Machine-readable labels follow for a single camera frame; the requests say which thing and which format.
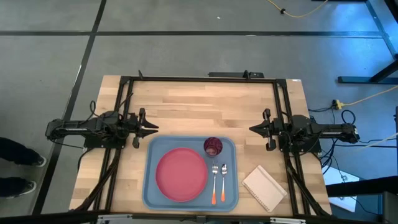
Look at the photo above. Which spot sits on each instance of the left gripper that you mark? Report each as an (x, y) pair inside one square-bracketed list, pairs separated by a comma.
[(136, 124)]

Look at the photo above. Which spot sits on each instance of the person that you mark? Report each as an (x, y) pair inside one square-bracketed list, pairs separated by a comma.
[(15, 152)]

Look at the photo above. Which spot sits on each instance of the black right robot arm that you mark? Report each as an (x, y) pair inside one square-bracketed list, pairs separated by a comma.
[(323, 132)]

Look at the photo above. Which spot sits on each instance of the yellow outlet box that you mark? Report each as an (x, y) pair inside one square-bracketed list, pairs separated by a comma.
[(337, 104)]

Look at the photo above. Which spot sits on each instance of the black bar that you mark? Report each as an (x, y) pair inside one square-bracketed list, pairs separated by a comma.
[(360, 186)]

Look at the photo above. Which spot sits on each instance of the red round plate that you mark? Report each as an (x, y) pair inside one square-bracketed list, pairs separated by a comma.
[(182, 174)]

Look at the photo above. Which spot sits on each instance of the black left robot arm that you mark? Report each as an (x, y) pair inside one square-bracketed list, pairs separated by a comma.
[(77, 127)]

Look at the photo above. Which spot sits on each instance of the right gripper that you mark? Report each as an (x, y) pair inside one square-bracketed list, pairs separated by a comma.
[(273, 127)]

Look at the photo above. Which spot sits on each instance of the black aluminium table frame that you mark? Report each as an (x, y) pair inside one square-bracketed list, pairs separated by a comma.
[(202, 79)]

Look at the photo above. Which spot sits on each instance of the white board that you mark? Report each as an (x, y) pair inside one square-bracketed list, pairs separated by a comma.
[(342, 186)]

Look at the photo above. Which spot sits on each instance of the black steel table legs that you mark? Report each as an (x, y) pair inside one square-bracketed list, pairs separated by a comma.
[(373, 79)]

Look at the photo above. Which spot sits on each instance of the blue plastic tray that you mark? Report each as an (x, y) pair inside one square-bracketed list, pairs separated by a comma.
[(230, 186)]

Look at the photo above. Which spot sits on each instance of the black crossbar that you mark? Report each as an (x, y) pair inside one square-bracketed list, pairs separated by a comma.
[(46, 217)]

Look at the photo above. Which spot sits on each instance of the beige spiral notebook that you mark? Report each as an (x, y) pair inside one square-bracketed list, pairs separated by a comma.
[(264, 188)]

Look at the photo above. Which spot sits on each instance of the black mounting bracket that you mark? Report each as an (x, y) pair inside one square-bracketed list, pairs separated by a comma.
[(236, 74)]

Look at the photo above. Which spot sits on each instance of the red faceted plastic cup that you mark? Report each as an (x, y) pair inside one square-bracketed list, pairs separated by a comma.
[(213, 146)]

